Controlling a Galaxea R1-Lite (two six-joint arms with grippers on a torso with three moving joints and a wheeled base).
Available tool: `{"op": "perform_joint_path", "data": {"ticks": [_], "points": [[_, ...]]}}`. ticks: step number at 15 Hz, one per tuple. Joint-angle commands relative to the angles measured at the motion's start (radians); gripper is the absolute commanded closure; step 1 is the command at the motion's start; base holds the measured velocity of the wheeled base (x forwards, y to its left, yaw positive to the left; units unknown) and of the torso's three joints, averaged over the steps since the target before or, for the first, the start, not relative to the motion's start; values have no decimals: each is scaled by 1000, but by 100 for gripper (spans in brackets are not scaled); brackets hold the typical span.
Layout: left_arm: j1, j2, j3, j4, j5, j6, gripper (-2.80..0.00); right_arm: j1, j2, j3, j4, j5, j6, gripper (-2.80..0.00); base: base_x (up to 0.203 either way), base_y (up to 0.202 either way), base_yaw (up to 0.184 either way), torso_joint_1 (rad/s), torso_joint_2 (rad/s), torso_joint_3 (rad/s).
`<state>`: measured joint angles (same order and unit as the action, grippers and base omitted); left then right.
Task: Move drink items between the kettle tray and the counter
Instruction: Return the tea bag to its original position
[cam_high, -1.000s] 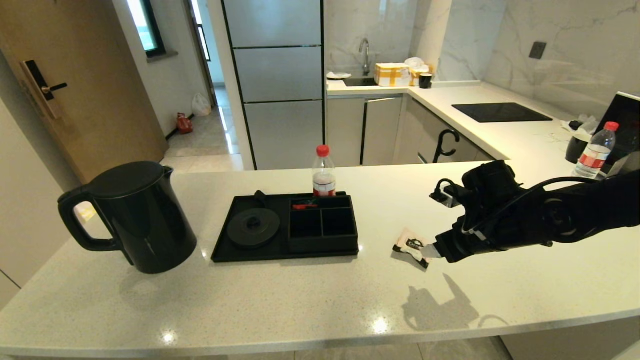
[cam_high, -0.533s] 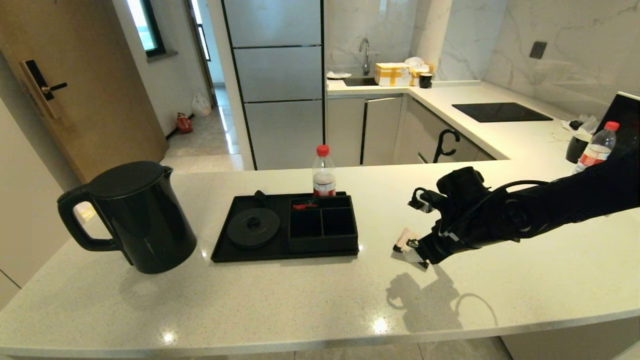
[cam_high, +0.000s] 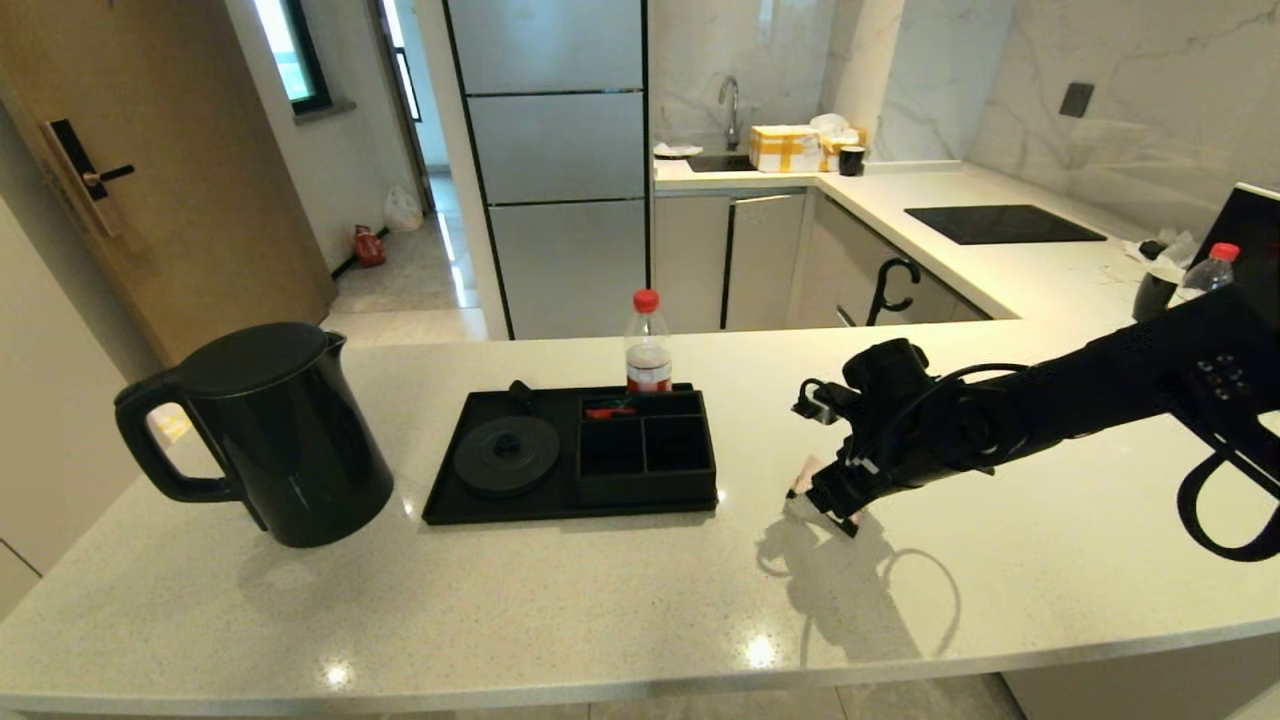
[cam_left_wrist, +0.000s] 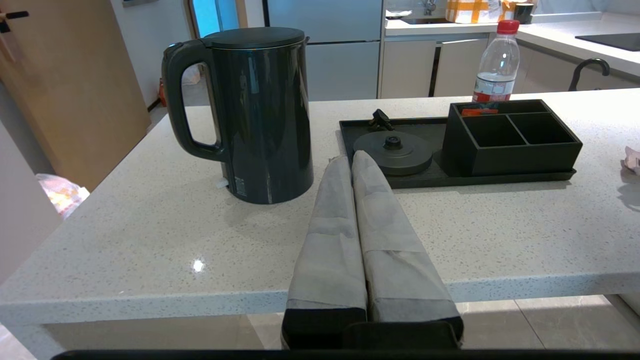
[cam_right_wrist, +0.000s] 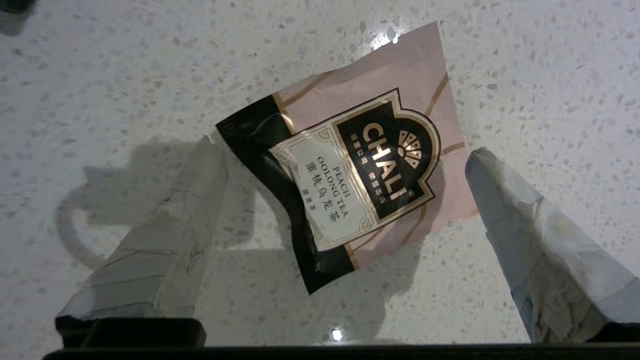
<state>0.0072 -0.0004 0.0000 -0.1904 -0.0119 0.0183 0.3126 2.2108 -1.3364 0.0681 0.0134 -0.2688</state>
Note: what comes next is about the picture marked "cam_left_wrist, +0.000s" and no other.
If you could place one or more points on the wooden door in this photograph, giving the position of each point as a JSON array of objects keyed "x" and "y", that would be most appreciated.
[{"x": 75, "y": 90}]

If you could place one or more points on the round black kettle base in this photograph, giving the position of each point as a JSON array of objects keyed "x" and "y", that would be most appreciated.
[{"x": 395, "y": 154}]

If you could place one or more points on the kitchen sink basin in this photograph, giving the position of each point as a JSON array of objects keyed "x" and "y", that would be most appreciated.
[{"x": 425, "y": 21}]

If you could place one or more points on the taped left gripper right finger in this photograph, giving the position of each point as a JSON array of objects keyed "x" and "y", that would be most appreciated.
[{"x": 395, "y": 250}]

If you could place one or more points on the black electric kettle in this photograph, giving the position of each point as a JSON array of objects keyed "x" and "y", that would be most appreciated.
[{"x": 260, "y": 120}]

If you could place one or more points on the red sachet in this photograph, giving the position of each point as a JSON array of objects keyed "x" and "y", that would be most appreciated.
[{"x": 479, "y": 111}]

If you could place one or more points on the tall white cabinet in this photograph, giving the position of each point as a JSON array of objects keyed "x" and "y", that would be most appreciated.
[{"x": 20, "y": 210}]

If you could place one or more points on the black serving tray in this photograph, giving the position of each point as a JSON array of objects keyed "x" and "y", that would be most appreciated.
[{"x": 425, "y": 175}]

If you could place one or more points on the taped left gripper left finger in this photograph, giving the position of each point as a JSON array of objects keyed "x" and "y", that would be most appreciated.
[{"x": 330, "y": 250}]

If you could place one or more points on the white plate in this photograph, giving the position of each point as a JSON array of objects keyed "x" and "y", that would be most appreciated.
[{"x": 397, "y": 13}]

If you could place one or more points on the black compartment organizer box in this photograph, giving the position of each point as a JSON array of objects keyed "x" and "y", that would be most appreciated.
[{"x": 515, "y": 154}]

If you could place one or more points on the grey refrigerator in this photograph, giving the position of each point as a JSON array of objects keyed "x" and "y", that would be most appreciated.
[{"x": 340, "y": 50}]

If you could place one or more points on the water bottle with full label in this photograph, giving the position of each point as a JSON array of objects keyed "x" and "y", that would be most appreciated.
[{"x": 496, "y": 64}]

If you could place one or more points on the dark framed window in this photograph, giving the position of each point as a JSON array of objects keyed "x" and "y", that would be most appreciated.
[{"x": 137, "y": 2}]

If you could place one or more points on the white tea bag packet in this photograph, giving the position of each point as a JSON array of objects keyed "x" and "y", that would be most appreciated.
[{"x": 634, "y": 159}]

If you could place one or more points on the small yellow taped box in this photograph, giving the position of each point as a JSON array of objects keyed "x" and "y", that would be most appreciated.
[{"x": 507, "y": 9}]

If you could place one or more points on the black power plug adapter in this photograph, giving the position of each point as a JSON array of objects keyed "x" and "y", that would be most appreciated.
[{"x": 381, "y": 120}]

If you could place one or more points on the small black cup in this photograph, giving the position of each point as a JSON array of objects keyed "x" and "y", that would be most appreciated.
[{"x": 523, "y": 12}]

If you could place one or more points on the cardboard box with yellow tape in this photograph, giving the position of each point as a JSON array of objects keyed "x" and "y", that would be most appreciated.
[{"x": 472, "y": 10}]

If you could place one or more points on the printed white plastic bag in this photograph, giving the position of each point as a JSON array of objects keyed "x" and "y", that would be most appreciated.
[{"x": 62, "y": 194}]

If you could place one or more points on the plain white plastic bag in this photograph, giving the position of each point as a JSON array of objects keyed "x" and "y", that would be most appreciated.
[{"x": 191, "y": 75}]

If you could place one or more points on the black induction cooktop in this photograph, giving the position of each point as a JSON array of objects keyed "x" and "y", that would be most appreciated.
[{"x": 612, "y": 41}]

